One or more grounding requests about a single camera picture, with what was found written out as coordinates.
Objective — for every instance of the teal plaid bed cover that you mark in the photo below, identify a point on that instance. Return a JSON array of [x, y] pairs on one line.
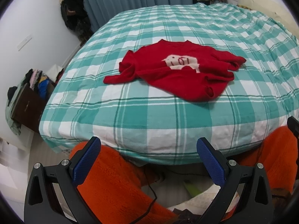
[[149, 125]]

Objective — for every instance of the black hanging clothes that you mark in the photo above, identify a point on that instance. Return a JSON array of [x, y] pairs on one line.
[[76, 19]]

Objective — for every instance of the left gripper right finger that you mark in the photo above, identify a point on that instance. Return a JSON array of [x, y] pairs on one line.
[[255, 203]]

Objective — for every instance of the red knit sweater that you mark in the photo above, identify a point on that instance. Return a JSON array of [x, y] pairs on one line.
[[187, 70]]

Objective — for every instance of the white wall switch plate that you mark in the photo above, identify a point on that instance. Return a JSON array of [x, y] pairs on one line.
[[24, 42]]

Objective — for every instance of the dark wooden cabinet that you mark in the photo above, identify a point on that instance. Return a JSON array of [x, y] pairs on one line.
[[28, 108]]

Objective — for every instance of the pile of mixed clothes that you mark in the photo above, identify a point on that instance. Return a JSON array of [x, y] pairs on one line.
[[41, 83]]

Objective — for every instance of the orange fleece trousers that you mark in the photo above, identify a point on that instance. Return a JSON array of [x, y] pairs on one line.
[[112, 189]]

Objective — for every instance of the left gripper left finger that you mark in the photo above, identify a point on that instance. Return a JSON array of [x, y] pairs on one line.
[[41, 202]]

